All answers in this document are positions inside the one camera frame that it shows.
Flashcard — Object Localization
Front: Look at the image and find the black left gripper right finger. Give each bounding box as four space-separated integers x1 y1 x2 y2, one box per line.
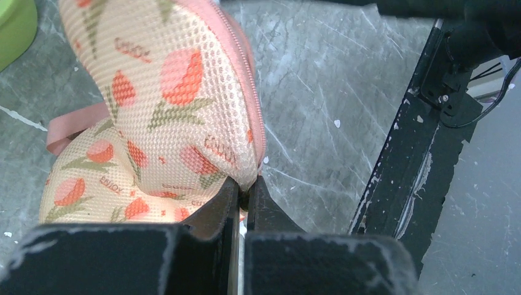
243 177 420 294

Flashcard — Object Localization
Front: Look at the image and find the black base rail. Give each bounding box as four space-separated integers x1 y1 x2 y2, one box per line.
349 20 482 271

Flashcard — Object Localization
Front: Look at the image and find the pink floral laundry bag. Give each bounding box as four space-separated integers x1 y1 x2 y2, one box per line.
39 1 265 224

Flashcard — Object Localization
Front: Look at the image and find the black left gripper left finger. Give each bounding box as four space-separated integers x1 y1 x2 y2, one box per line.
1 178 239 294

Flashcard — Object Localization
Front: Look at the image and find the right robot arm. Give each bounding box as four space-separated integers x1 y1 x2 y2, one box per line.
336 0 520 68

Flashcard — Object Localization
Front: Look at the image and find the green plastic basin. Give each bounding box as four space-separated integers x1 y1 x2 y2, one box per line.
1 0 37 71

